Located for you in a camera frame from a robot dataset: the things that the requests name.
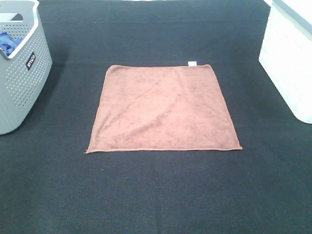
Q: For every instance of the brown microfiber towel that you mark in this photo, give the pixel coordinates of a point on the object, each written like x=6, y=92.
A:
x=177, y=108

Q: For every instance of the black table mat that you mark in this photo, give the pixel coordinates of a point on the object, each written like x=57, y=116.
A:
x=50, y=185

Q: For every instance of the grey perforated laundry basket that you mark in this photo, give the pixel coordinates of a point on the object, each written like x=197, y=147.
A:
x=24, y=72

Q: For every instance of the white plastic basket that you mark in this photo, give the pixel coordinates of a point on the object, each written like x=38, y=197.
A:
x=286, y=54

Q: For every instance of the blue cloth in basket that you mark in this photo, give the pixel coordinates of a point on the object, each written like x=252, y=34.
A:
x=7, y=44

